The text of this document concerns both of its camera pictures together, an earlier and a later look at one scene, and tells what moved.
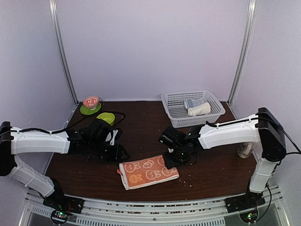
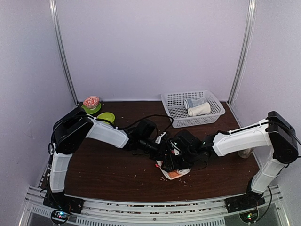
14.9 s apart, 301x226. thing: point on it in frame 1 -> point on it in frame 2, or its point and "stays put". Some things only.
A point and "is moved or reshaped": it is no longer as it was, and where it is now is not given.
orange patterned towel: x=141 y=173 is moved or reshaped
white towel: x=205 y=108 stays put
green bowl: x=109 y=117 stays put
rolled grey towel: x=190 y=102 stays put
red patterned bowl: x=91 y=102 stays put
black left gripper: x=116 y=156 -> x=163 y=149
